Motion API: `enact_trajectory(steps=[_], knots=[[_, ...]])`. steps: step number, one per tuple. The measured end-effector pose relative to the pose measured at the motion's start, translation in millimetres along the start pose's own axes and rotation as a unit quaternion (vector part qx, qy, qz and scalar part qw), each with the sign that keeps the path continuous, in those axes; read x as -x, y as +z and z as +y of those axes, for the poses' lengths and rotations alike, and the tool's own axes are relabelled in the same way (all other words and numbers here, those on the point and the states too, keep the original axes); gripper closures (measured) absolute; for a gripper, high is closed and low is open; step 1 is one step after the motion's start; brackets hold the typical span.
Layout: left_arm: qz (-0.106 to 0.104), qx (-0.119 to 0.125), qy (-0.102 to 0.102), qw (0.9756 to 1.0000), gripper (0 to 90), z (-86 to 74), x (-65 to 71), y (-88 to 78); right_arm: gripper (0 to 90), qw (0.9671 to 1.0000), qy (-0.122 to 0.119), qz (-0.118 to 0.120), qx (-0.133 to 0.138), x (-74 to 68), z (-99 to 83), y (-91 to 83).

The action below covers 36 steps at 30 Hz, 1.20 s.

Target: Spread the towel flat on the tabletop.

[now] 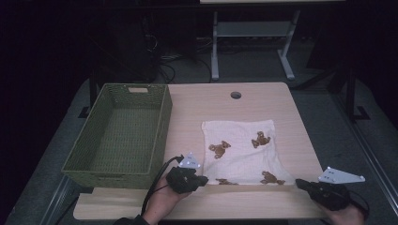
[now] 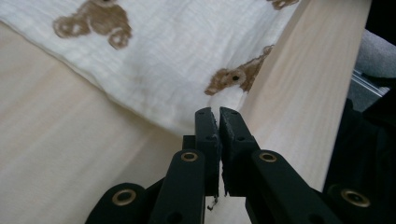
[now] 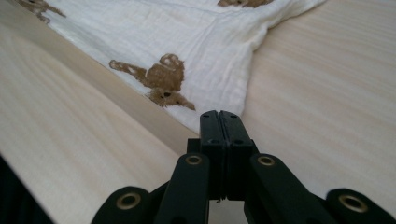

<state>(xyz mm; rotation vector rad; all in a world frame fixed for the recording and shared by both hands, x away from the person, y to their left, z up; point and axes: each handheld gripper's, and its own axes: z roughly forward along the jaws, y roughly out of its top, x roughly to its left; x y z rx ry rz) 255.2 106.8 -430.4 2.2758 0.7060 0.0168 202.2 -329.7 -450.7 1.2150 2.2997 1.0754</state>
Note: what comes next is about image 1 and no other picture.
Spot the desk with white metal frame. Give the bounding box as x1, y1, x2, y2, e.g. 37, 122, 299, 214
199, 0, 345, 82

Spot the person's left hand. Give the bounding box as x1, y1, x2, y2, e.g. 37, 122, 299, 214
142, 174, 192, 225

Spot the bundle of floor cables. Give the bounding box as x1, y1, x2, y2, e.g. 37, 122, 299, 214
153, 52, 214, 84

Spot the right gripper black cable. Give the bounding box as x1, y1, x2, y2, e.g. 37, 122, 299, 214
346, 190, 371, 218

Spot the green woven basket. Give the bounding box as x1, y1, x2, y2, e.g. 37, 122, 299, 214
61, 82, 174, 190

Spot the white towel with bear print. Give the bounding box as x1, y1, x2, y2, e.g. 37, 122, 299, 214
201, 119, 296, 186

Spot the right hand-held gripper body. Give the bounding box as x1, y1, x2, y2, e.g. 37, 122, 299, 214
309, 166, 366, 211

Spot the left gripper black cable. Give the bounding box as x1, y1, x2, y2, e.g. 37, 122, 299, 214
140, 155, 186, 217

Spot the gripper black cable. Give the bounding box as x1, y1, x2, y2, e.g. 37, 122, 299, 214
346, 190, 371, 218
140, 155, 186, 217

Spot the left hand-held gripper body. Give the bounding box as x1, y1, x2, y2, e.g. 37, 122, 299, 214
165, 152, 201, 195

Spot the black metal stand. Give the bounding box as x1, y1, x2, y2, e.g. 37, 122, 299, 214
325, 62, 372, 123

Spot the dark equipment case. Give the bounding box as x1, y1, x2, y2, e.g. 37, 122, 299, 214
102, 15, 159, 83

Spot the person's right hand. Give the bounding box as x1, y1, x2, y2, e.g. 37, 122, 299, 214
318, 202, 366, 225

